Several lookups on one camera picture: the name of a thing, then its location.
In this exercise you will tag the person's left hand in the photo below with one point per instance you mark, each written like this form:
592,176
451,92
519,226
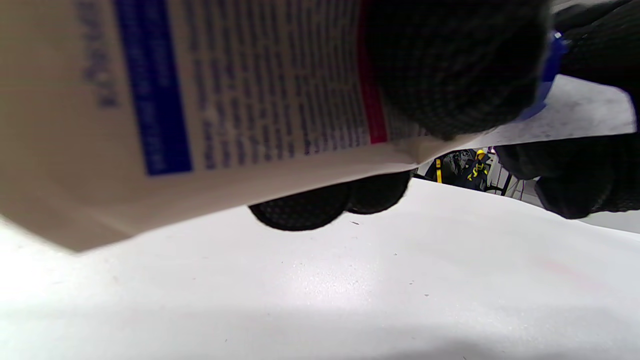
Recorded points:
450,65

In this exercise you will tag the person's right hand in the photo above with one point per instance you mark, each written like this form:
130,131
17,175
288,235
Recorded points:
590,175

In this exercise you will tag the white cotton pad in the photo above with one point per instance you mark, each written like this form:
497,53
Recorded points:
575,115

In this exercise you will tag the white hand cream tube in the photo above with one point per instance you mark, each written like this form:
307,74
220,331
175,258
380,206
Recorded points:
250,75

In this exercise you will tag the black and yellow equipment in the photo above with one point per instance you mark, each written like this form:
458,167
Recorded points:
475,172

